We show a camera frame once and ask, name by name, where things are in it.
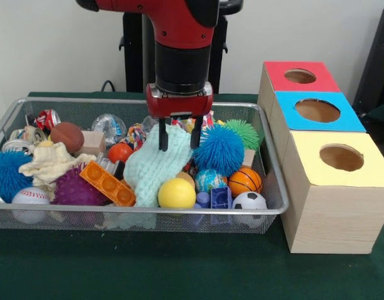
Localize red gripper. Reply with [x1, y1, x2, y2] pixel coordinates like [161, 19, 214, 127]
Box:
[145, 81, 214, 153]

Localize blue fuzzy ball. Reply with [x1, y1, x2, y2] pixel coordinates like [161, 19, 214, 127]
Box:
[0, 151, 34, 204]
[193, 124, 245, 178]

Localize mint green knitted cloth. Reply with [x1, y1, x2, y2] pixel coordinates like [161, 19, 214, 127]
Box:
[123, 124, 195, 208]

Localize green fuzzy ball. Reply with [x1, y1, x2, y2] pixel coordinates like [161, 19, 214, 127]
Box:
[224, 119, 261, 153]

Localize shallow clear mesh bin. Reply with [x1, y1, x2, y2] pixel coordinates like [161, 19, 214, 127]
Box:
[0, 96, 290, 234]

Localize wooden box with three holes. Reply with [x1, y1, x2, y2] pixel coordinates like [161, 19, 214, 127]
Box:
[257, 61, 384, 254]

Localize multicoloured knotted fabric toy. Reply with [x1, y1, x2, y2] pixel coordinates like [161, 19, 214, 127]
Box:
[126, 122, 148, 150]

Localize yellow ball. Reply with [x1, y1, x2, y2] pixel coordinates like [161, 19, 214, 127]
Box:
[157, 178, 197, 209]

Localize small orange basketball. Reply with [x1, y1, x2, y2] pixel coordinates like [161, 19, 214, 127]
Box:
[227, 167, 263, 198]

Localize orange plastic block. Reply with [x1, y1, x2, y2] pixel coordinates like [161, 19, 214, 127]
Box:
[79, 161, 137, 207]

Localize black and white soccer ball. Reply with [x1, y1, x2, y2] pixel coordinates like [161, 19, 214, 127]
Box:
[231, 191, 269, 226]

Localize brown toy football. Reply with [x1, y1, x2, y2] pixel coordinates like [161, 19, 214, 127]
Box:
[49, 121, 85, 154]

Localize purple spiky ball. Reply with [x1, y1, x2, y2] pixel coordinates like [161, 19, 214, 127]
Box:
[51, 164, 108, 206]

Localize dark green table cloth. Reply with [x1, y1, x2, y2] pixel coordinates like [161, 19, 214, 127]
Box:
[365, 99, 384, 126]
[0, 91, 384, 300]

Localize white baseball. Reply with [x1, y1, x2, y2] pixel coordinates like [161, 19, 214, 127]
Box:
[11, 187, 51, 224]

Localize black upright panel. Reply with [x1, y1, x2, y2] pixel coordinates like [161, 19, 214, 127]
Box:
[351, 4, 384, 110]

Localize black cable loop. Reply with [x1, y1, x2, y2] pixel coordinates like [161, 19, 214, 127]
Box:
[99, 79, 117, 93]

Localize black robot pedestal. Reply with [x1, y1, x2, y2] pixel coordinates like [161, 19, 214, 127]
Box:
[118, 0, 245, 94]

